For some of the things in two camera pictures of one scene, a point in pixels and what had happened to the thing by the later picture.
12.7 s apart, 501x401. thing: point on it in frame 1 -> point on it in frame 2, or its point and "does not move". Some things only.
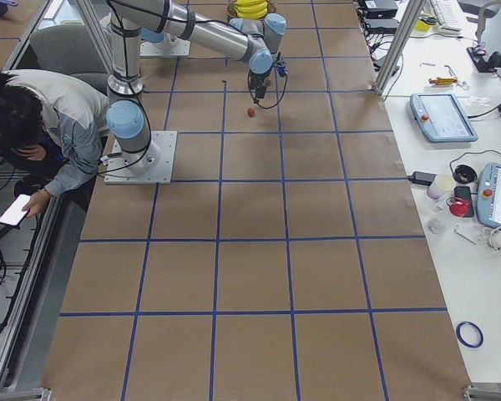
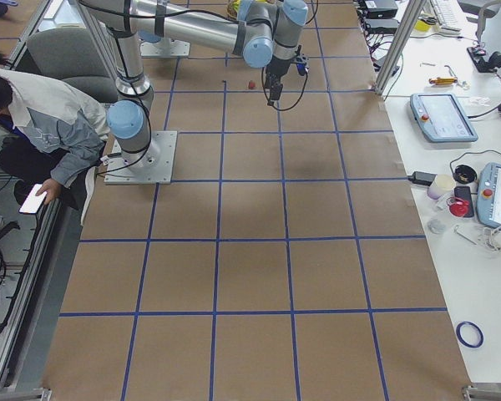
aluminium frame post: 401,45 does not move
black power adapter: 423,178 does not move
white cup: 442,185 does not move
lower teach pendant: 497,195 does not move
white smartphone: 14,214 -> 32,202
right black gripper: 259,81 -> 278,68
